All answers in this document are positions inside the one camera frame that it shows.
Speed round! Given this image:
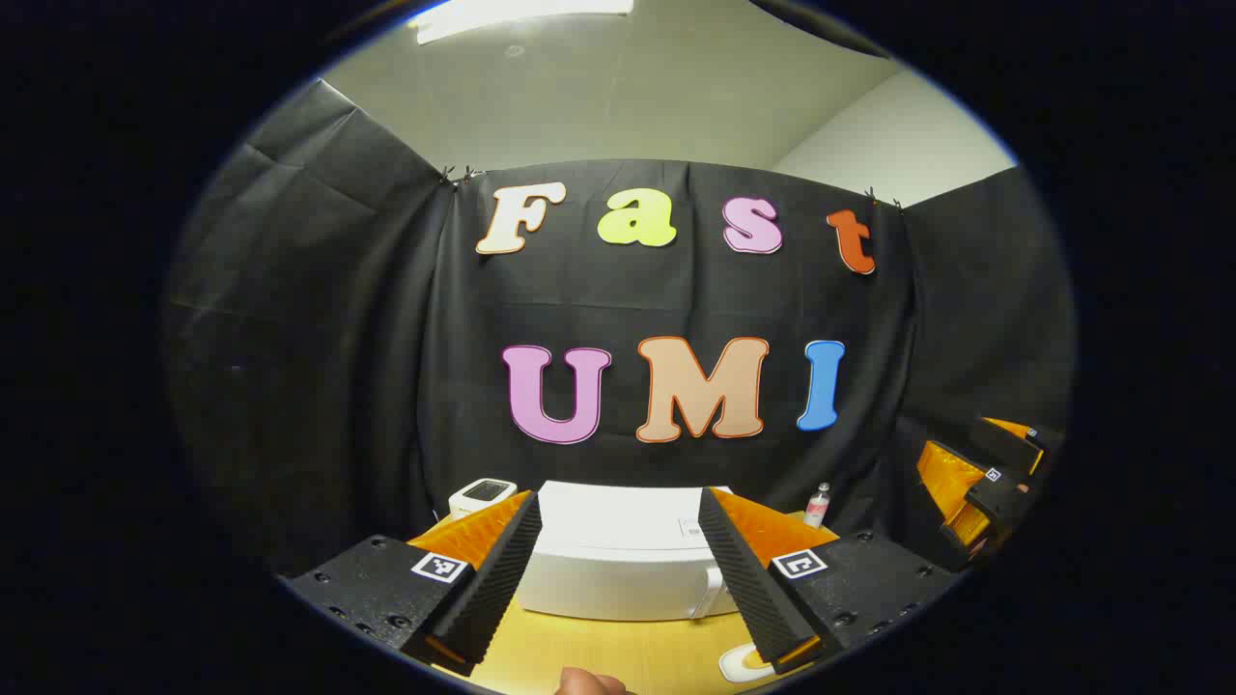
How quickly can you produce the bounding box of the white toaster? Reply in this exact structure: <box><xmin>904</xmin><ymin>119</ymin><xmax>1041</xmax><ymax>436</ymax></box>
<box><xmin>448</xmin><ymin>477</ymin><xmax>518</xmax><ymax>522</ymax></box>

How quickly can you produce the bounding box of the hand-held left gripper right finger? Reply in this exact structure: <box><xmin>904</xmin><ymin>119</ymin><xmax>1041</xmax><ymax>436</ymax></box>
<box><xmin>697</xmin><ymin>486</ymin><xmax>965</xmax><ymax>677</ymax></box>

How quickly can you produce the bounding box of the white oval plate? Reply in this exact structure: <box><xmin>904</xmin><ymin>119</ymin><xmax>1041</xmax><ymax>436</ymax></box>
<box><xmin>717</xmin><ymin>642</ymin><xmax>778</xmax><ymax>684</ymax></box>

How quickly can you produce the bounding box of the white microwave oven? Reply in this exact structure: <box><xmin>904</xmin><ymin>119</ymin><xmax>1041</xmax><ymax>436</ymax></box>
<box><xmin>517</xmin><ymin>480</ymin><xmax>740</xmax><ymax>622</ymax></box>

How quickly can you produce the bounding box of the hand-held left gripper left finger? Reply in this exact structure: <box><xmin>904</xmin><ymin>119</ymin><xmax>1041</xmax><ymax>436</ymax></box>
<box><xmin>288</xmin><ymin>489</ymin><xmax>544</xmax><ymax>679</ymax></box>

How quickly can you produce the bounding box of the ceiling light panel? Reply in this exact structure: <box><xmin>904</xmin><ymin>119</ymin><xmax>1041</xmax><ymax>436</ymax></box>
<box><xmin>406</xmin><ymin>0</ymin><xmax>636</xmax><ymax>46</ymax></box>

